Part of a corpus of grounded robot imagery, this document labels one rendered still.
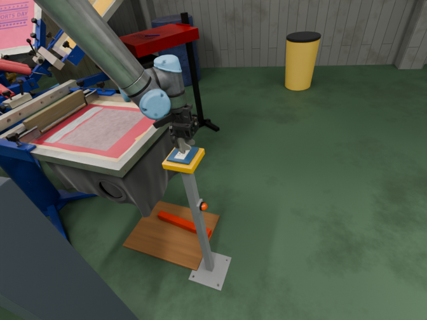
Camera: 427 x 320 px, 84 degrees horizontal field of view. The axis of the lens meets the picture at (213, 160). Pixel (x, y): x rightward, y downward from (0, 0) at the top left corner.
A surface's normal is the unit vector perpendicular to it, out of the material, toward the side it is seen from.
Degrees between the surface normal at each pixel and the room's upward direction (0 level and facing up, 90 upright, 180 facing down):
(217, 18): 90
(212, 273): 0
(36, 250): 90
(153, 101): 90
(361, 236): 0
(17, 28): 32
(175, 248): 0
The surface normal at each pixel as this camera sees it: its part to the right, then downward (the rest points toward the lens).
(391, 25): -0.25, 0.64
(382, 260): -0.11, -0.76
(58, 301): 0.96, 0.08
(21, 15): 0.00, -0.32
